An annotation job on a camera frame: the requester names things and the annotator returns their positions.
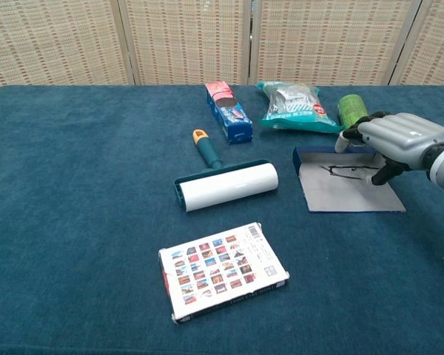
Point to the green drink can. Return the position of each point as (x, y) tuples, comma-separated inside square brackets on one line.
[(351, 107)]

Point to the teal plastic snack bag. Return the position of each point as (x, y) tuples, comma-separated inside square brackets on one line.
[(296, 107)]

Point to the woven bamboo folding screen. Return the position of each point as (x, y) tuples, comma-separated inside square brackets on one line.
[(188, 40)]

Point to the black-framed eyeglasses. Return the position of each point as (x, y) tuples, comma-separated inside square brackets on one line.
[(332, 170)]

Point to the pink and blue carton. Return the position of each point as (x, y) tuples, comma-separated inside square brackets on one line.
[(229, 114)]

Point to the dark blue glasses case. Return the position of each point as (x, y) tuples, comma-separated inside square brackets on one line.
[(340, 196)]

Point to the white postcard box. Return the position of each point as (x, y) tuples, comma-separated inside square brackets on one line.
[(222, 273)]

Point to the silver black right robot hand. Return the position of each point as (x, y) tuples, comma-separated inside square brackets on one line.
[(399, 137)]

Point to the teal blue tablecloth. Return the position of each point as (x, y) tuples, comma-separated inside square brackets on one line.
[(77, 185)]

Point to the green white lint roller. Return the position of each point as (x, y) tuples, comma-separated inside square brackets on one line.
[(225, 185)]

